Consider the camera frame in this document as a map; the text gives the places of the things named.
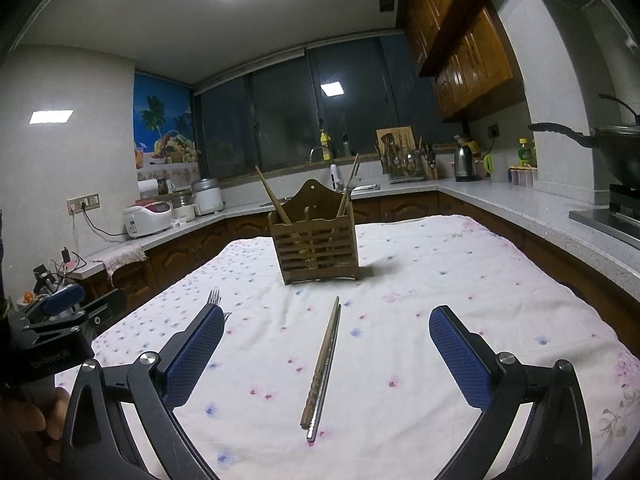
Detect white lace cloth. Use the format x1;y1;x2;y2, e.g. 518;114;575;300
92;242;150;277

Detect white kitchen countertop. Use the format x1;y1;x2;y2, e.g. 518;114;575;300
65;180;640;311

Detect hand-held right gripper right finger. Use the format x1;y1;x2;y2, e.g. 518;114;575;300
429;305;593;480

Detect black power cable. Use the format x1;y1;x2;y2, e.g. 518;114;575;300
70;205;127;239

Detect gas stove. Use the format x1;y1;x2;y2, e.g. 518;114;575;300
568;184;640;252

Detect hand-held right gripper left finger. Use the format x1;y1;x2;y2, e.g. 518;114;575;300
60;304;226;480

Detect dark wooden base cabinets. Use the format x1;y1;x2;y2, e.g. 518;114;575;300
70;192;640;323

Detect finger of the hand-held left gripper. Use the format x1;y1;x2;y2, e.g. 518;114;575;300
75;288;127;341
20;284;86;334

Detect black wok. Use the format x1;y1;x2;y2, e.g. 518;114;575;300
528;92;640;187

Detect row of spice jars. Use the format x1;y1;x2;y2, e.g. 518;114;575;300
509;166;539;187

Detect wooden wall cabinets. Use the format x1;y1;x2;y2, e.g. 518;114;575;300
400;0;524;122

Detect floral white tablecloth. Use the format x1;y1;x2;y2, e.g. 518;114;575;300
90;214;640;480

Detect person's left hand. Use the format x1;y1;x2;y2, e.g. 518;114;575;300
0;386;71;467

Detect wooden chopstick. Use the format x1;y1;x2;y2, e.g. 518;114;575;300
336;154;361;219

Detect dish rack with utensils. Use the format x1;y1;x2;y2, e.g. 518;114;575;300
380;142;426;185

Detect wide wall socket strip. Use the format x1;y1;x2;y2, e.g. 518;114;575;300
66;194;101;214

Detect knife block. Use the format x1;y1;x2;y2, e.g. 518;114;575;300
422;140;439;181

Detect tropical fruit wall poster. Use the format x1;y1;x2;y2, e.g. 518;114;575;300
132;71;200;181

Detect dark kitchen window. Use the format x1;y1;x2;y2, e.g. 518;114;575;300
192;30;442;182

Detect wooden cutting board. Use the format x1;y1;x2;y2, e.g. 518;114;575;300
376;126;415;161

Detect wooden utensil holder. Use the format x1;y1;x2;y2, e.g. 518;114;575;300
267;178;362;286

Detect brown carved chopstick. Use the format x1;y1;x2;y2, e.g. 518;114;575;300
300;296;341;430

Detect red and white rice cooker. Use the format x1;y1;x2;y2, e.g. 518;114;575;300
122;199;175;239

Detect silver metal chopstick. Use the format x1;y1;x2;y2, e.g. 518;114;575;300
306;304;343;444

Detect green bottle with yellow cap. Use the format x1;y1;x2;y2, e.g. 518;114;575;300
517;137;537;169

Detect steel electric kettle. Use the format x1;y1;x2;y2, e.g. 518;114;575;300
453;135;482;183

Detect tangled charger cables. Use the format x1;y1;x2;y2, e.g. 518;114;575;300
32;247;84;293

